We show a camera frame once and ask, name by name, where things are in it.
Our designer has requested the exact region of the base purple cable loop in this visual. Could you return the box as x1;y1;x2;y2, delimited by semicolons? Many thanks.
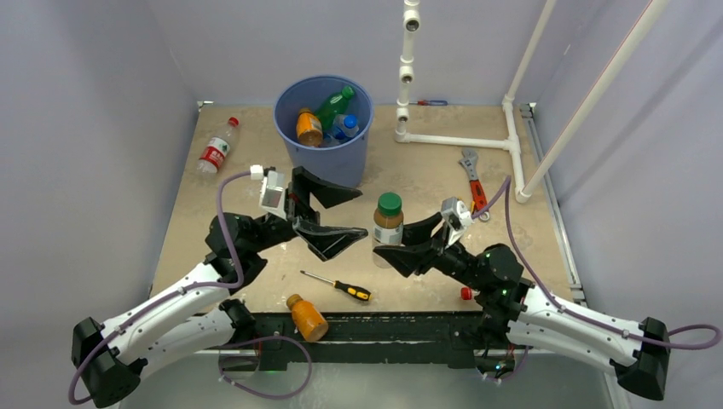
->
217;335;314;401

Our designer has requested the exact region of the red blue screwdriver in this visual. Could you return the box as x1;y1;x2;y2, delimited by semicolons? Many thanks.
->
413;100;448;107

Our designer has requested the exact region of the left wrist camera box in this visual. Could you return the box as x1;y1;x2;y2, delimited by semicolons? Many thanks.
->
250;164;286;220

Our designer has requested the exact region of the red handled adjustable wrench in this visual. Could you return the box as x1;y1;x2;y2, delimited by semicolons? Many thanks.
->
459;147;488;213

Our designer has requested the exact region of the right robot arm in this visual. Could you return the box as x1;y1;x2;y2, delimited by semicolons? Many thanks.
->
373;213;670;400

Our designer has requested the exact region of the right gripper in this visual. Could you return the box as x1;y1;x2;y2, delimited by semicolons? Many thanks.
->
374;212;485;291

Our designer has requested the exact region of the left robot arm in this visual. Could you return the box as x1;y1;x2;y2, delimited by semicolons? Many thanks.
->
71;165;367;408

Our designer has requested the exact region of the red cap clear bottle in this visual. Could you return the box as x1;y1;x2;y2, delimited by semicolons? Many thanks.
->
460;287;474;300

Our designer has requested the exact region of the white PVC pipe frame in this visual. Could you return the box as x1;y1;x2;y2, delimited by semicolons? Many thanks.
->
394;0;668;204

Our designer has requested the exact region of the red label clear bottle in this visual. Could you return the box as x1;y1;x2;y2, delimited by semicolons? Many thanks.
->
196;117;240;174

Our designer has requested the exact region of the green plastic bottle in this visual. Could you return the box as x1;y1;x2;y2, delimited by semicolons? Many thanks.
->
315;85;356;130

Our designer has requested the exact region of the orange pouch gold cap bottle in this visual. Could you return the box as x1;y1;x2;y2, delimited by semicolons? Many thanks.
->
296;107;323;147

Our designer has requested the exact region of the blue plastic bin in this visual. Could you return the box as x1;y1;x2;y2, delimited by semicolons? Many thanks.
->
273;74;375;187

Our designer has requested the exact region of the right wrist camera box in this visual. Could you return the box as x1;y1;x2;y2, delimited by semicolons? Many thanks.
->
440;197;473;249

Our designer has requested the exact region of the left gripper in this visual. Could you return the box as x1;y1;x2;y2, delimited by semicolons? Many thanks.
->
248;168;367;259

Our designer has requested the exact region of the orange juice bottle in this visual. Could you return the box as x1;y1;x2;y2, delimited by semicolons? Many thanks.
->
286;294;329;343

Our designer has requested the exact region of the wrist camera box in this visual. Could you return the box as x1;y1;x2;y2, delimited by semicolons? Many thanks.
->
250;164;286;220
440;197;473;249

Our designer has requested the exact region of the small Pepsi bottle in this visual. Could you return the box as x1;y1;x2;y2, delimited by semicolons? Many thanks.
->
330;114;359;143

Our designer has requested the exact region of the black yellow screwdriver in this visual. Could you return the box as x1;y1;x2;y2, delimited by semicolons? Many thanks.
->
299;270;372;302

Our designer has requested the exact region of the green cap tea bottle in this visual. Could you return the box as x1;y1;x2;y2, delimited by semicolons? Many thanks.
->
373;192;404;249

